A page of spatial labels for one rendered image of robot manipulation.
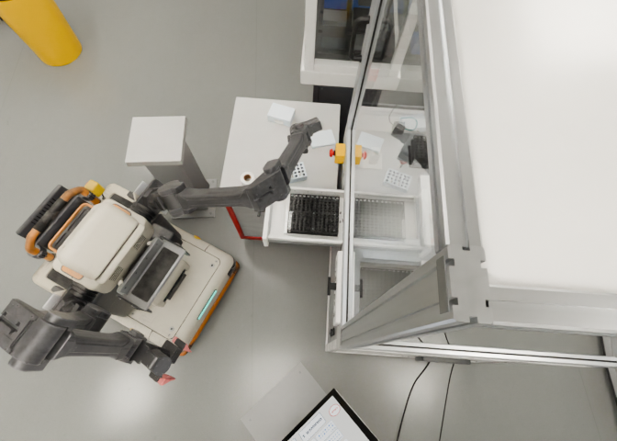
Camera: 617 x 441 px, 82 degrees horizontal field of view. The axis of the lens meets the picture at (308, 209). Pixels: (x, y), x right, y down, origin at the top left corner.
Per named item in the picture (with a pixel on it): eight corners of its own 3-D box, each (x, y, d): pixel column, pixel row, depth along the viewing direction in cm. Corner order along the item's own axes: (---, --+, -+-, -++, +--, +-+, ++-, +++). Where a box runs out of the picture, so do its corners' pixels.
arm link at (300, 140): (257, 171, 102) (271, 203, 107) (275, 167, 100) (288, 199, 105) (293, 122, 138) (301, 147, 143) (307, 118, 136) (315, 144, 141)
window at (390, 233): (346, 324, 130) (447, 254, 42) (351, 130, 164) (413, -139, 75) (348, 324, 130) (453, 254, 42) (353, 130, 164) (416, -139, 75)
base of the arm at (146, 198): (153, 177, 127) (132, 205, 123) (163, 179, 122) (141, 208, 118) (172, 192, 133) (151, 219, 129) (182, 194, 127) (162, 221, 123)
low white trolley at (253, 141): (241, 243, 244) (217, 197, 174) (252, 164, 268) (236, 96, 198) (325, 250, 244) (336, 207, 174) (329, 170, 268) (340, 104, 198)
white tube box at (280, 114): (267, 120, 192) (266, 115, 187) (273, 108, 195) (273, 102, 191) (290, 127, 191) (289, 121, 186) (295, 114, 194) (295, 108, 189)
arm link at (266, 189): (256, 185, 94) (270, 217, 98) (282, 162, 104) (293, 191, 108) (151, 192, 117) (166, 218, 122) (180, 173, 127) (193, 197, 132)
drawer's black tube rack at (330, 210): (286, 234, 160) (286, 230, 154) (290, 198, 166) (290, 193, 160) (336, 238, 159) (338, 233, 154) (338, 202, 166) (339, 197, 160)
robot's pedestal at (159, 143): (172, 219, 250) (122, 163, 180) (175, 180, 261) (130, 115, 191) (215, 217, 251) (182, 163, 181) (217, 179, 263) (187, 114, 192)
